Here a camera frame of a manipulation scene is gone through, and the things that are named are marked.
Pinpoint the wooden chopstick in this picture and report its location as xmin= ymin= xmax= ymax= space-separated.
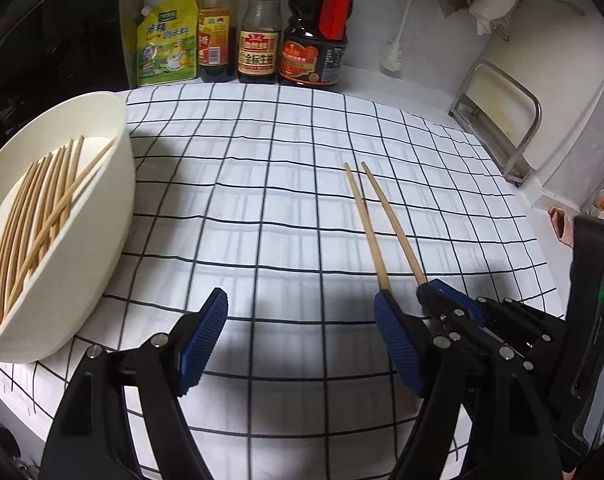
xmin=361 ymin=162 xmax=427 ymax=285
xmin=343 ymin=162 xmax=420 ymax=415
xmin=60 ymin=136 xmax=85 ymax=226
xmin=9 ymin=148 xmax=59 ymax=307
xmin=39 ymin=139 xmax=77 ymax=258
xmin=0 ymin=154 xmax=51 ymax=324
xmin=27 ymin=145 xmax=68 ymax=278
xmin=3 ymin=136 xmax=118 ymax=311
xmin=50 ymin=139 xmax=78 ymax=240

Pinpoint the white round bowl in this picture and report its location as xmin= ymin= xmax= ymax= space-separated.
xmin=0 ymin=91 xmax=134 ymax=364

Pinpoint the white black checked cloth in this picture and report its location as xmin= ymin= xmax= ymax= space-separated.
xmin=0 ymin=82 xmax=564 ymax=479

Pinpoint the metal cutting board rack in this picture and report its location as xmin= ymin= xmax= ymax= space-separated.
xmin=448 ymin=60 xmax=542 ymax=186

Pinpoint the white dish brush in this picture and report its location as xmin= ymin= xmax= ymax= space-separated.
xmin=379 ymin=0 xmax=413 ymax=75

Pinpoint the dark soy sauce jug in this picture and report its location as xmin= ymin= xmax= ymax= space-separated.
xmin=279 ymin=0 xmax=353 ymax=88

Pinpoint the white cutting board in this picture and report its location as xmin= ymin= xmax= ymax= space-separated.
xmin=464 ymin=0 xmax=604 ymax=212

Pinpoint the clear yellow cap sauce bottle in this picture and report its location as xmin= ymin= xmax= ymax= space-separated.
xmin=237 ymin=0 xmax=282 ymax=84

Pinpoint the yellow green seasoning pouch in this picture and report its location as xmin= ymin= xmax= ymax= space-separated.
xmin=137 ymin=0 xmax=199 ymax=87

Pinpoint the yellow cap vinegar bottle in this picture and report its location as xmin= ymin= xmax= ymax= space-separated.
xmin=198 ymin=0 xmax=239 ymax=82

